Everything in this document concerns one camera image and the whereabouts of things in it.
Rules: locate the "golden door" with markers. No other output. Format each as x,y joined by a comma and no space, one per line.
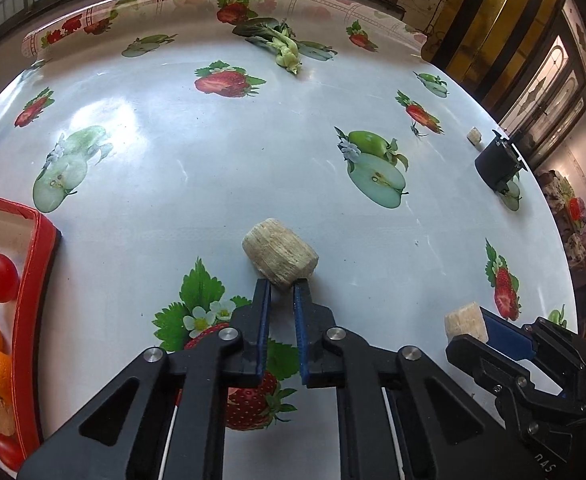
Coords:
488,20

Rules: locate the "red rimmed white tray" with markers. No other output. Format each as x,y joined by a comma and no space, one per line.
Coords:
30,310

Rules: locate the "floral printed chair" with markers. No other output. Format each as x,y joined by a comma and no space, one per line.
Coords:
570,210

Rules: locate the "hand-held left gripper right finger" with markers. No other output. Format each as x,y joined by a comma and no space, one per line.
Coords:
300,330

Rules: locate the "fruit printed tablecloth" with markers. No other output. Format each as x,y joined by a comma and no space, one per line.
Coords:
173,125

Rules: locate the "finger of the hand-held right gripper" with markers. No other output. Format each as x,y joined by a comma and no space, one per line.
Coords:
508,337
478,357

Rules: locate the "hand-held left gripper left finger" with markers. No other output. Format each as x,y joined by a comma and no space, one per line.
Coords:
261,330

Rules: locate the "wooden glass door cabinet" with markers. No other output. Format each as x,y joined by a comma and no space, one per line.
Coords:
558,85

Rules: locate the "green bok choy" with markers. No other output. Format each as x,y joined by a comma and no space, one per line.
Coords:
278,42

